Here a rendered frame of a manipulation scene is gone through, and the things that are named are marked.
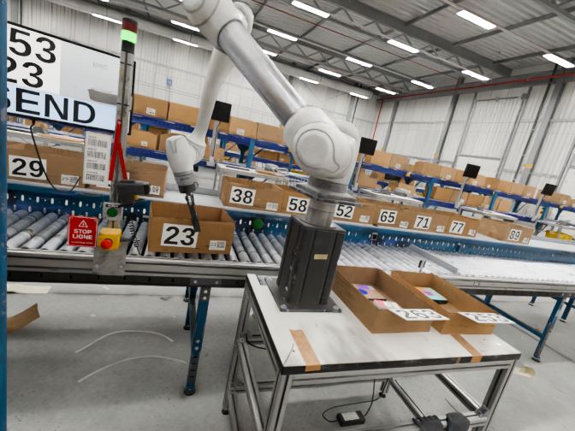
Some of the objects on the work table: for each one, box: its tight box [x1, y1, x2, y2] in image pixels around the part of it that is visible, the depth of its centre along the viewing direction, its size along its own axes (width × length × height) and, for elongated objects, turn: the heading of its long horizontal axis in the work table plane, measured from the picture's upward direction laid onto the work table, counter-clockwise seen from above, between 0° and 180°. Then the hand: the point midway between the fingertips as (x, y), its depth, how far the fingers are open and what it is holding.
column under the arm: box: [264, 214, 346, 313], centre depth 124 cm, size 26×26×33 cm
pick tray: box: [390, 270, 500, 334], centre depth 140 cm, size 28×38×10 cm
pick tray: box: [331, 265, 436, 334], centre depth 131 cm, size 28×38×10 cm
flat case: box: [415, 286, 448, 303], centre depth 150 cm, size 14×19×2 cm
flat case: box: [353, 284, 387, 301], centre depth 140 cm, size 14×19×2 cm
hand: (196, 224), depth 144 cm, fingers closed
